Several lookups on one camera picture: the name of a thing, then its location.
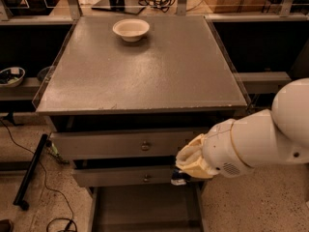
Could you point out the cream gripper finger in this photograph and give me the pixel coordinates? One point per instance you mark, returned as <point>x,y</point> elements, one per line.
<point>191,152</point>
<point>196,167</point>

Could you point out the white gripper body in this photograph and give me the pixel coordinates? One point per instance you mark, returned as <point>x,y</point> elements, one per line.
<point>221,149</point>

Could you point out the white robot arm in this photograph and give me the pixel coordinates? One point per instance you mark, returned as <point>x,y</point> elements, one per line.
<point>279,135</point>

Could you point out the grey top drawer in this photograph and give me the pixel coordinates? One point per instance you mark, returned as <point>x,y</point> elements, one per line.
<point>131,135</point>

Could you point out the grey drawer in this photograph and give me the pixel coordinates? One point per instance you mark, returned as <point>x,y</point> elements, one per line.
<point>148,208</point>
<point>131,135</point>
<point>90,173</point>

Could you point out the grey bottom drawer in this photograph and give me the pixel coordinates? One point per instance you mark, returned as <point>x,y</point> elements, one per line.
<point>148,208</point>

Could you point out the grey drawer cabinet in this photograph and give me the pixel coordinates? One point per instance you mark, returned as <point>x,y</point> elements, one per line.
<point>179,66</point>

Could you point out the grey middle drawer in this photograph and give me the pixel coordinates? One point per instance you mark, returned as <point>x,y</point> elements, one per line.
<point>90,173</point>

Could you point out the grey side shelf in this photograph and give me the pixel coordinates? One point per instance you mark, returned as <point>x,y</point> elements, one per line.
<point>263,82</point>

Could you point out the white paper bowl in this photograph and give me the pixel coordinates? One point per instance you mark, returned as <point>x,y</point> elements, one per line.
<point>131,30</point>

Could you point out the black monitor stand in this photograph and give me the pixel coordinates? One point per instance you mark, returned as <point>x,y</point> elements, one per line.
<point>130,7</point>

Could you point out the dark round bowl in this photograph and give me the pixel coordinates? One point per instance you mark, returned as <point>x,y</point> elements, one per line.
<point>45,74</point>

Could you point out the black bar on floor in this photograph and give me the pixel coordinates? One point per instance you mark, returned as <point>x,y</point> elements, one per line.
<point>19,200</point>

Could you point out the white bowl with items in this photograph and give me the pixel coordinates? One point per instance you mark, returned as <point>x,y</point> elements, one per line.
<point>11,77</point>

